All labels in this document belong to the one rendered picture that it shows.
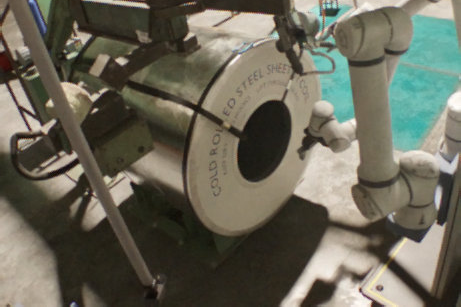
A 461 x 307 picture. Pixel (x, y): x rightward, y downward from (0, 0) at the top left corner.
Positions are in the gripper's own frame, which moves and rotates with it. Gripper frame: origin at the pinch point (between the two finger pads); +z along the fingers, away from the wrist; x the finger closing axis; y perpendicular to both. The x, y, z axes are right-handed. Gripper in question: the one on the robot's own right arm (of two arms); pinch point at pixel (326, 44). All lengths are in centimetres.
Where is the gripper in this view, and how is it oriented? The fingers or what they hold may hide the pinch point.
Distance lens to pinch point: 246.2
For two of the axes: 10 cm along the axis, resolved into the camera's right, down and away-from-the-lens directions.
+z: -5.8, 4.6, 6.7
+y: -7.2, 1.1, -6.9
